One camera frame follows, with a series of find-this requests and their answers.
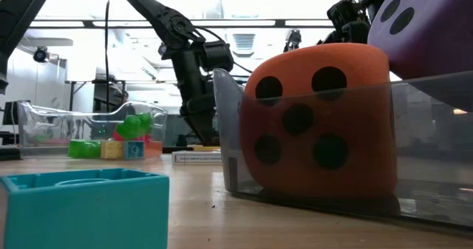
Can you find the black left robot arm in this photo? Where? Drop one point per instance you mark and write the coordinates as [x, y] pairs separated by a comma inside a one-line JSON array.
[[155, 9]]

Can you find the magenta toy brick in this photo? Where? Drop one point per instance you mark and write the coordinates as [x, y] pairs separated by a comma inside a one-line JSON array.
[[116, 136]]

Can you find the small yellow cube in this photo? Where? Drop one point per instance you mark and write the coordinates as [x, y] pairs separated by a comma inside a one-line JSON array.
[[111, 150]]

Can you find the teal toy cube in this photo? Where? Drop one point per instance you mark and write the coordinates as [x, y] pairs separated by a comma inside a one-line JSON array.
[[133, 150], [85, 215]]

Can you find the blue playing card box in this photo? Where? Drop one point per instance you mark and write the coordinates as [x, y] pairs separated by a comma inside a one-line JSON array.
[[196, 157]]

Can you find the black aluminium table frame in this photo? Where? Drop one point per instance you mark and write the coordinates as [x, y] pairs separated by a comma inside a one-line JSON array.
[[9, 153]]

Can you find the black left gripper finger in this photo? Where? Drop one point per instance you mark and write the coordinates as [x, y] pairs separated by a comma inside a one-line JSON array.
[[203, 123]]

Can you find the orange foam die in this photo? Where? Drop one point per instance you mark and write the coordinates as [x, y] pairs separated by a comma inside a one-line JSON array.
[[295, 60]]

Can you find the orange toy piece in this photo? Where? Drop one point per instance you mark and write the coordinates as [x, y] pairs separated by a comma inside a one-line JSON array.
[[153, 149]]

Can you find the black hanging device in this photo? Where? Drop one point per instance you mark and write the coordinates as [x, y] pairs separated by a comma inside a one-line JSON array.
[[293, 40]]

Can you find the clear plastic container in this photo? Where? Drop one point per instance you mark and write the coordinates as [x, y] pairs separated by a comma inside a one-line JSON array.
[[55, 123]]

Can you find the black monitor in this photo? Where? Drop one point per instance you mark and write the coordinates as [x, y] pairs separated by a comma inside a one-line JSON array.
[[9, 112]]

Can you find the black round wall camera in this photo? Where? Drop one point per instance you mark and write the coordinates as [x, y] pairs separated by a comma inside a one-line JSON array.
[[40, 55]]

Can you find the purple foam die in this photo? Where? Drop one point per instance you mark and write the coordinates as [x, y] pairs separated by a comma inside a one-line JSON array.
[[436, 38]]

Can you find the short green toy brick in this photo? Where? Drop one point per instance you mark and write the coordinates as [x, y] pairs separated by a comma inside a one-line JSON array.
[[84, 149]]

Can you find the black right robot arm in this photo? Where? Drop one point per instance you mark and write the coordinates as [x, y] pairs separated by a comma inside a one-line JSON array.
[[351, 23]]

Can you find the dark folding table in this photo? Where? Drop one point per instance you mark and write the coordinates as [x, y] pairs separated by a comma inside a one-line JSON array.
[[96, 81]]

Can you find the grey translucent plastic bin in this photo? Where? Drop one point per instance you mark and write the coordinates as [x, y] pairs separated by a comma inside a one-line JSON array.
[[229, 131]]

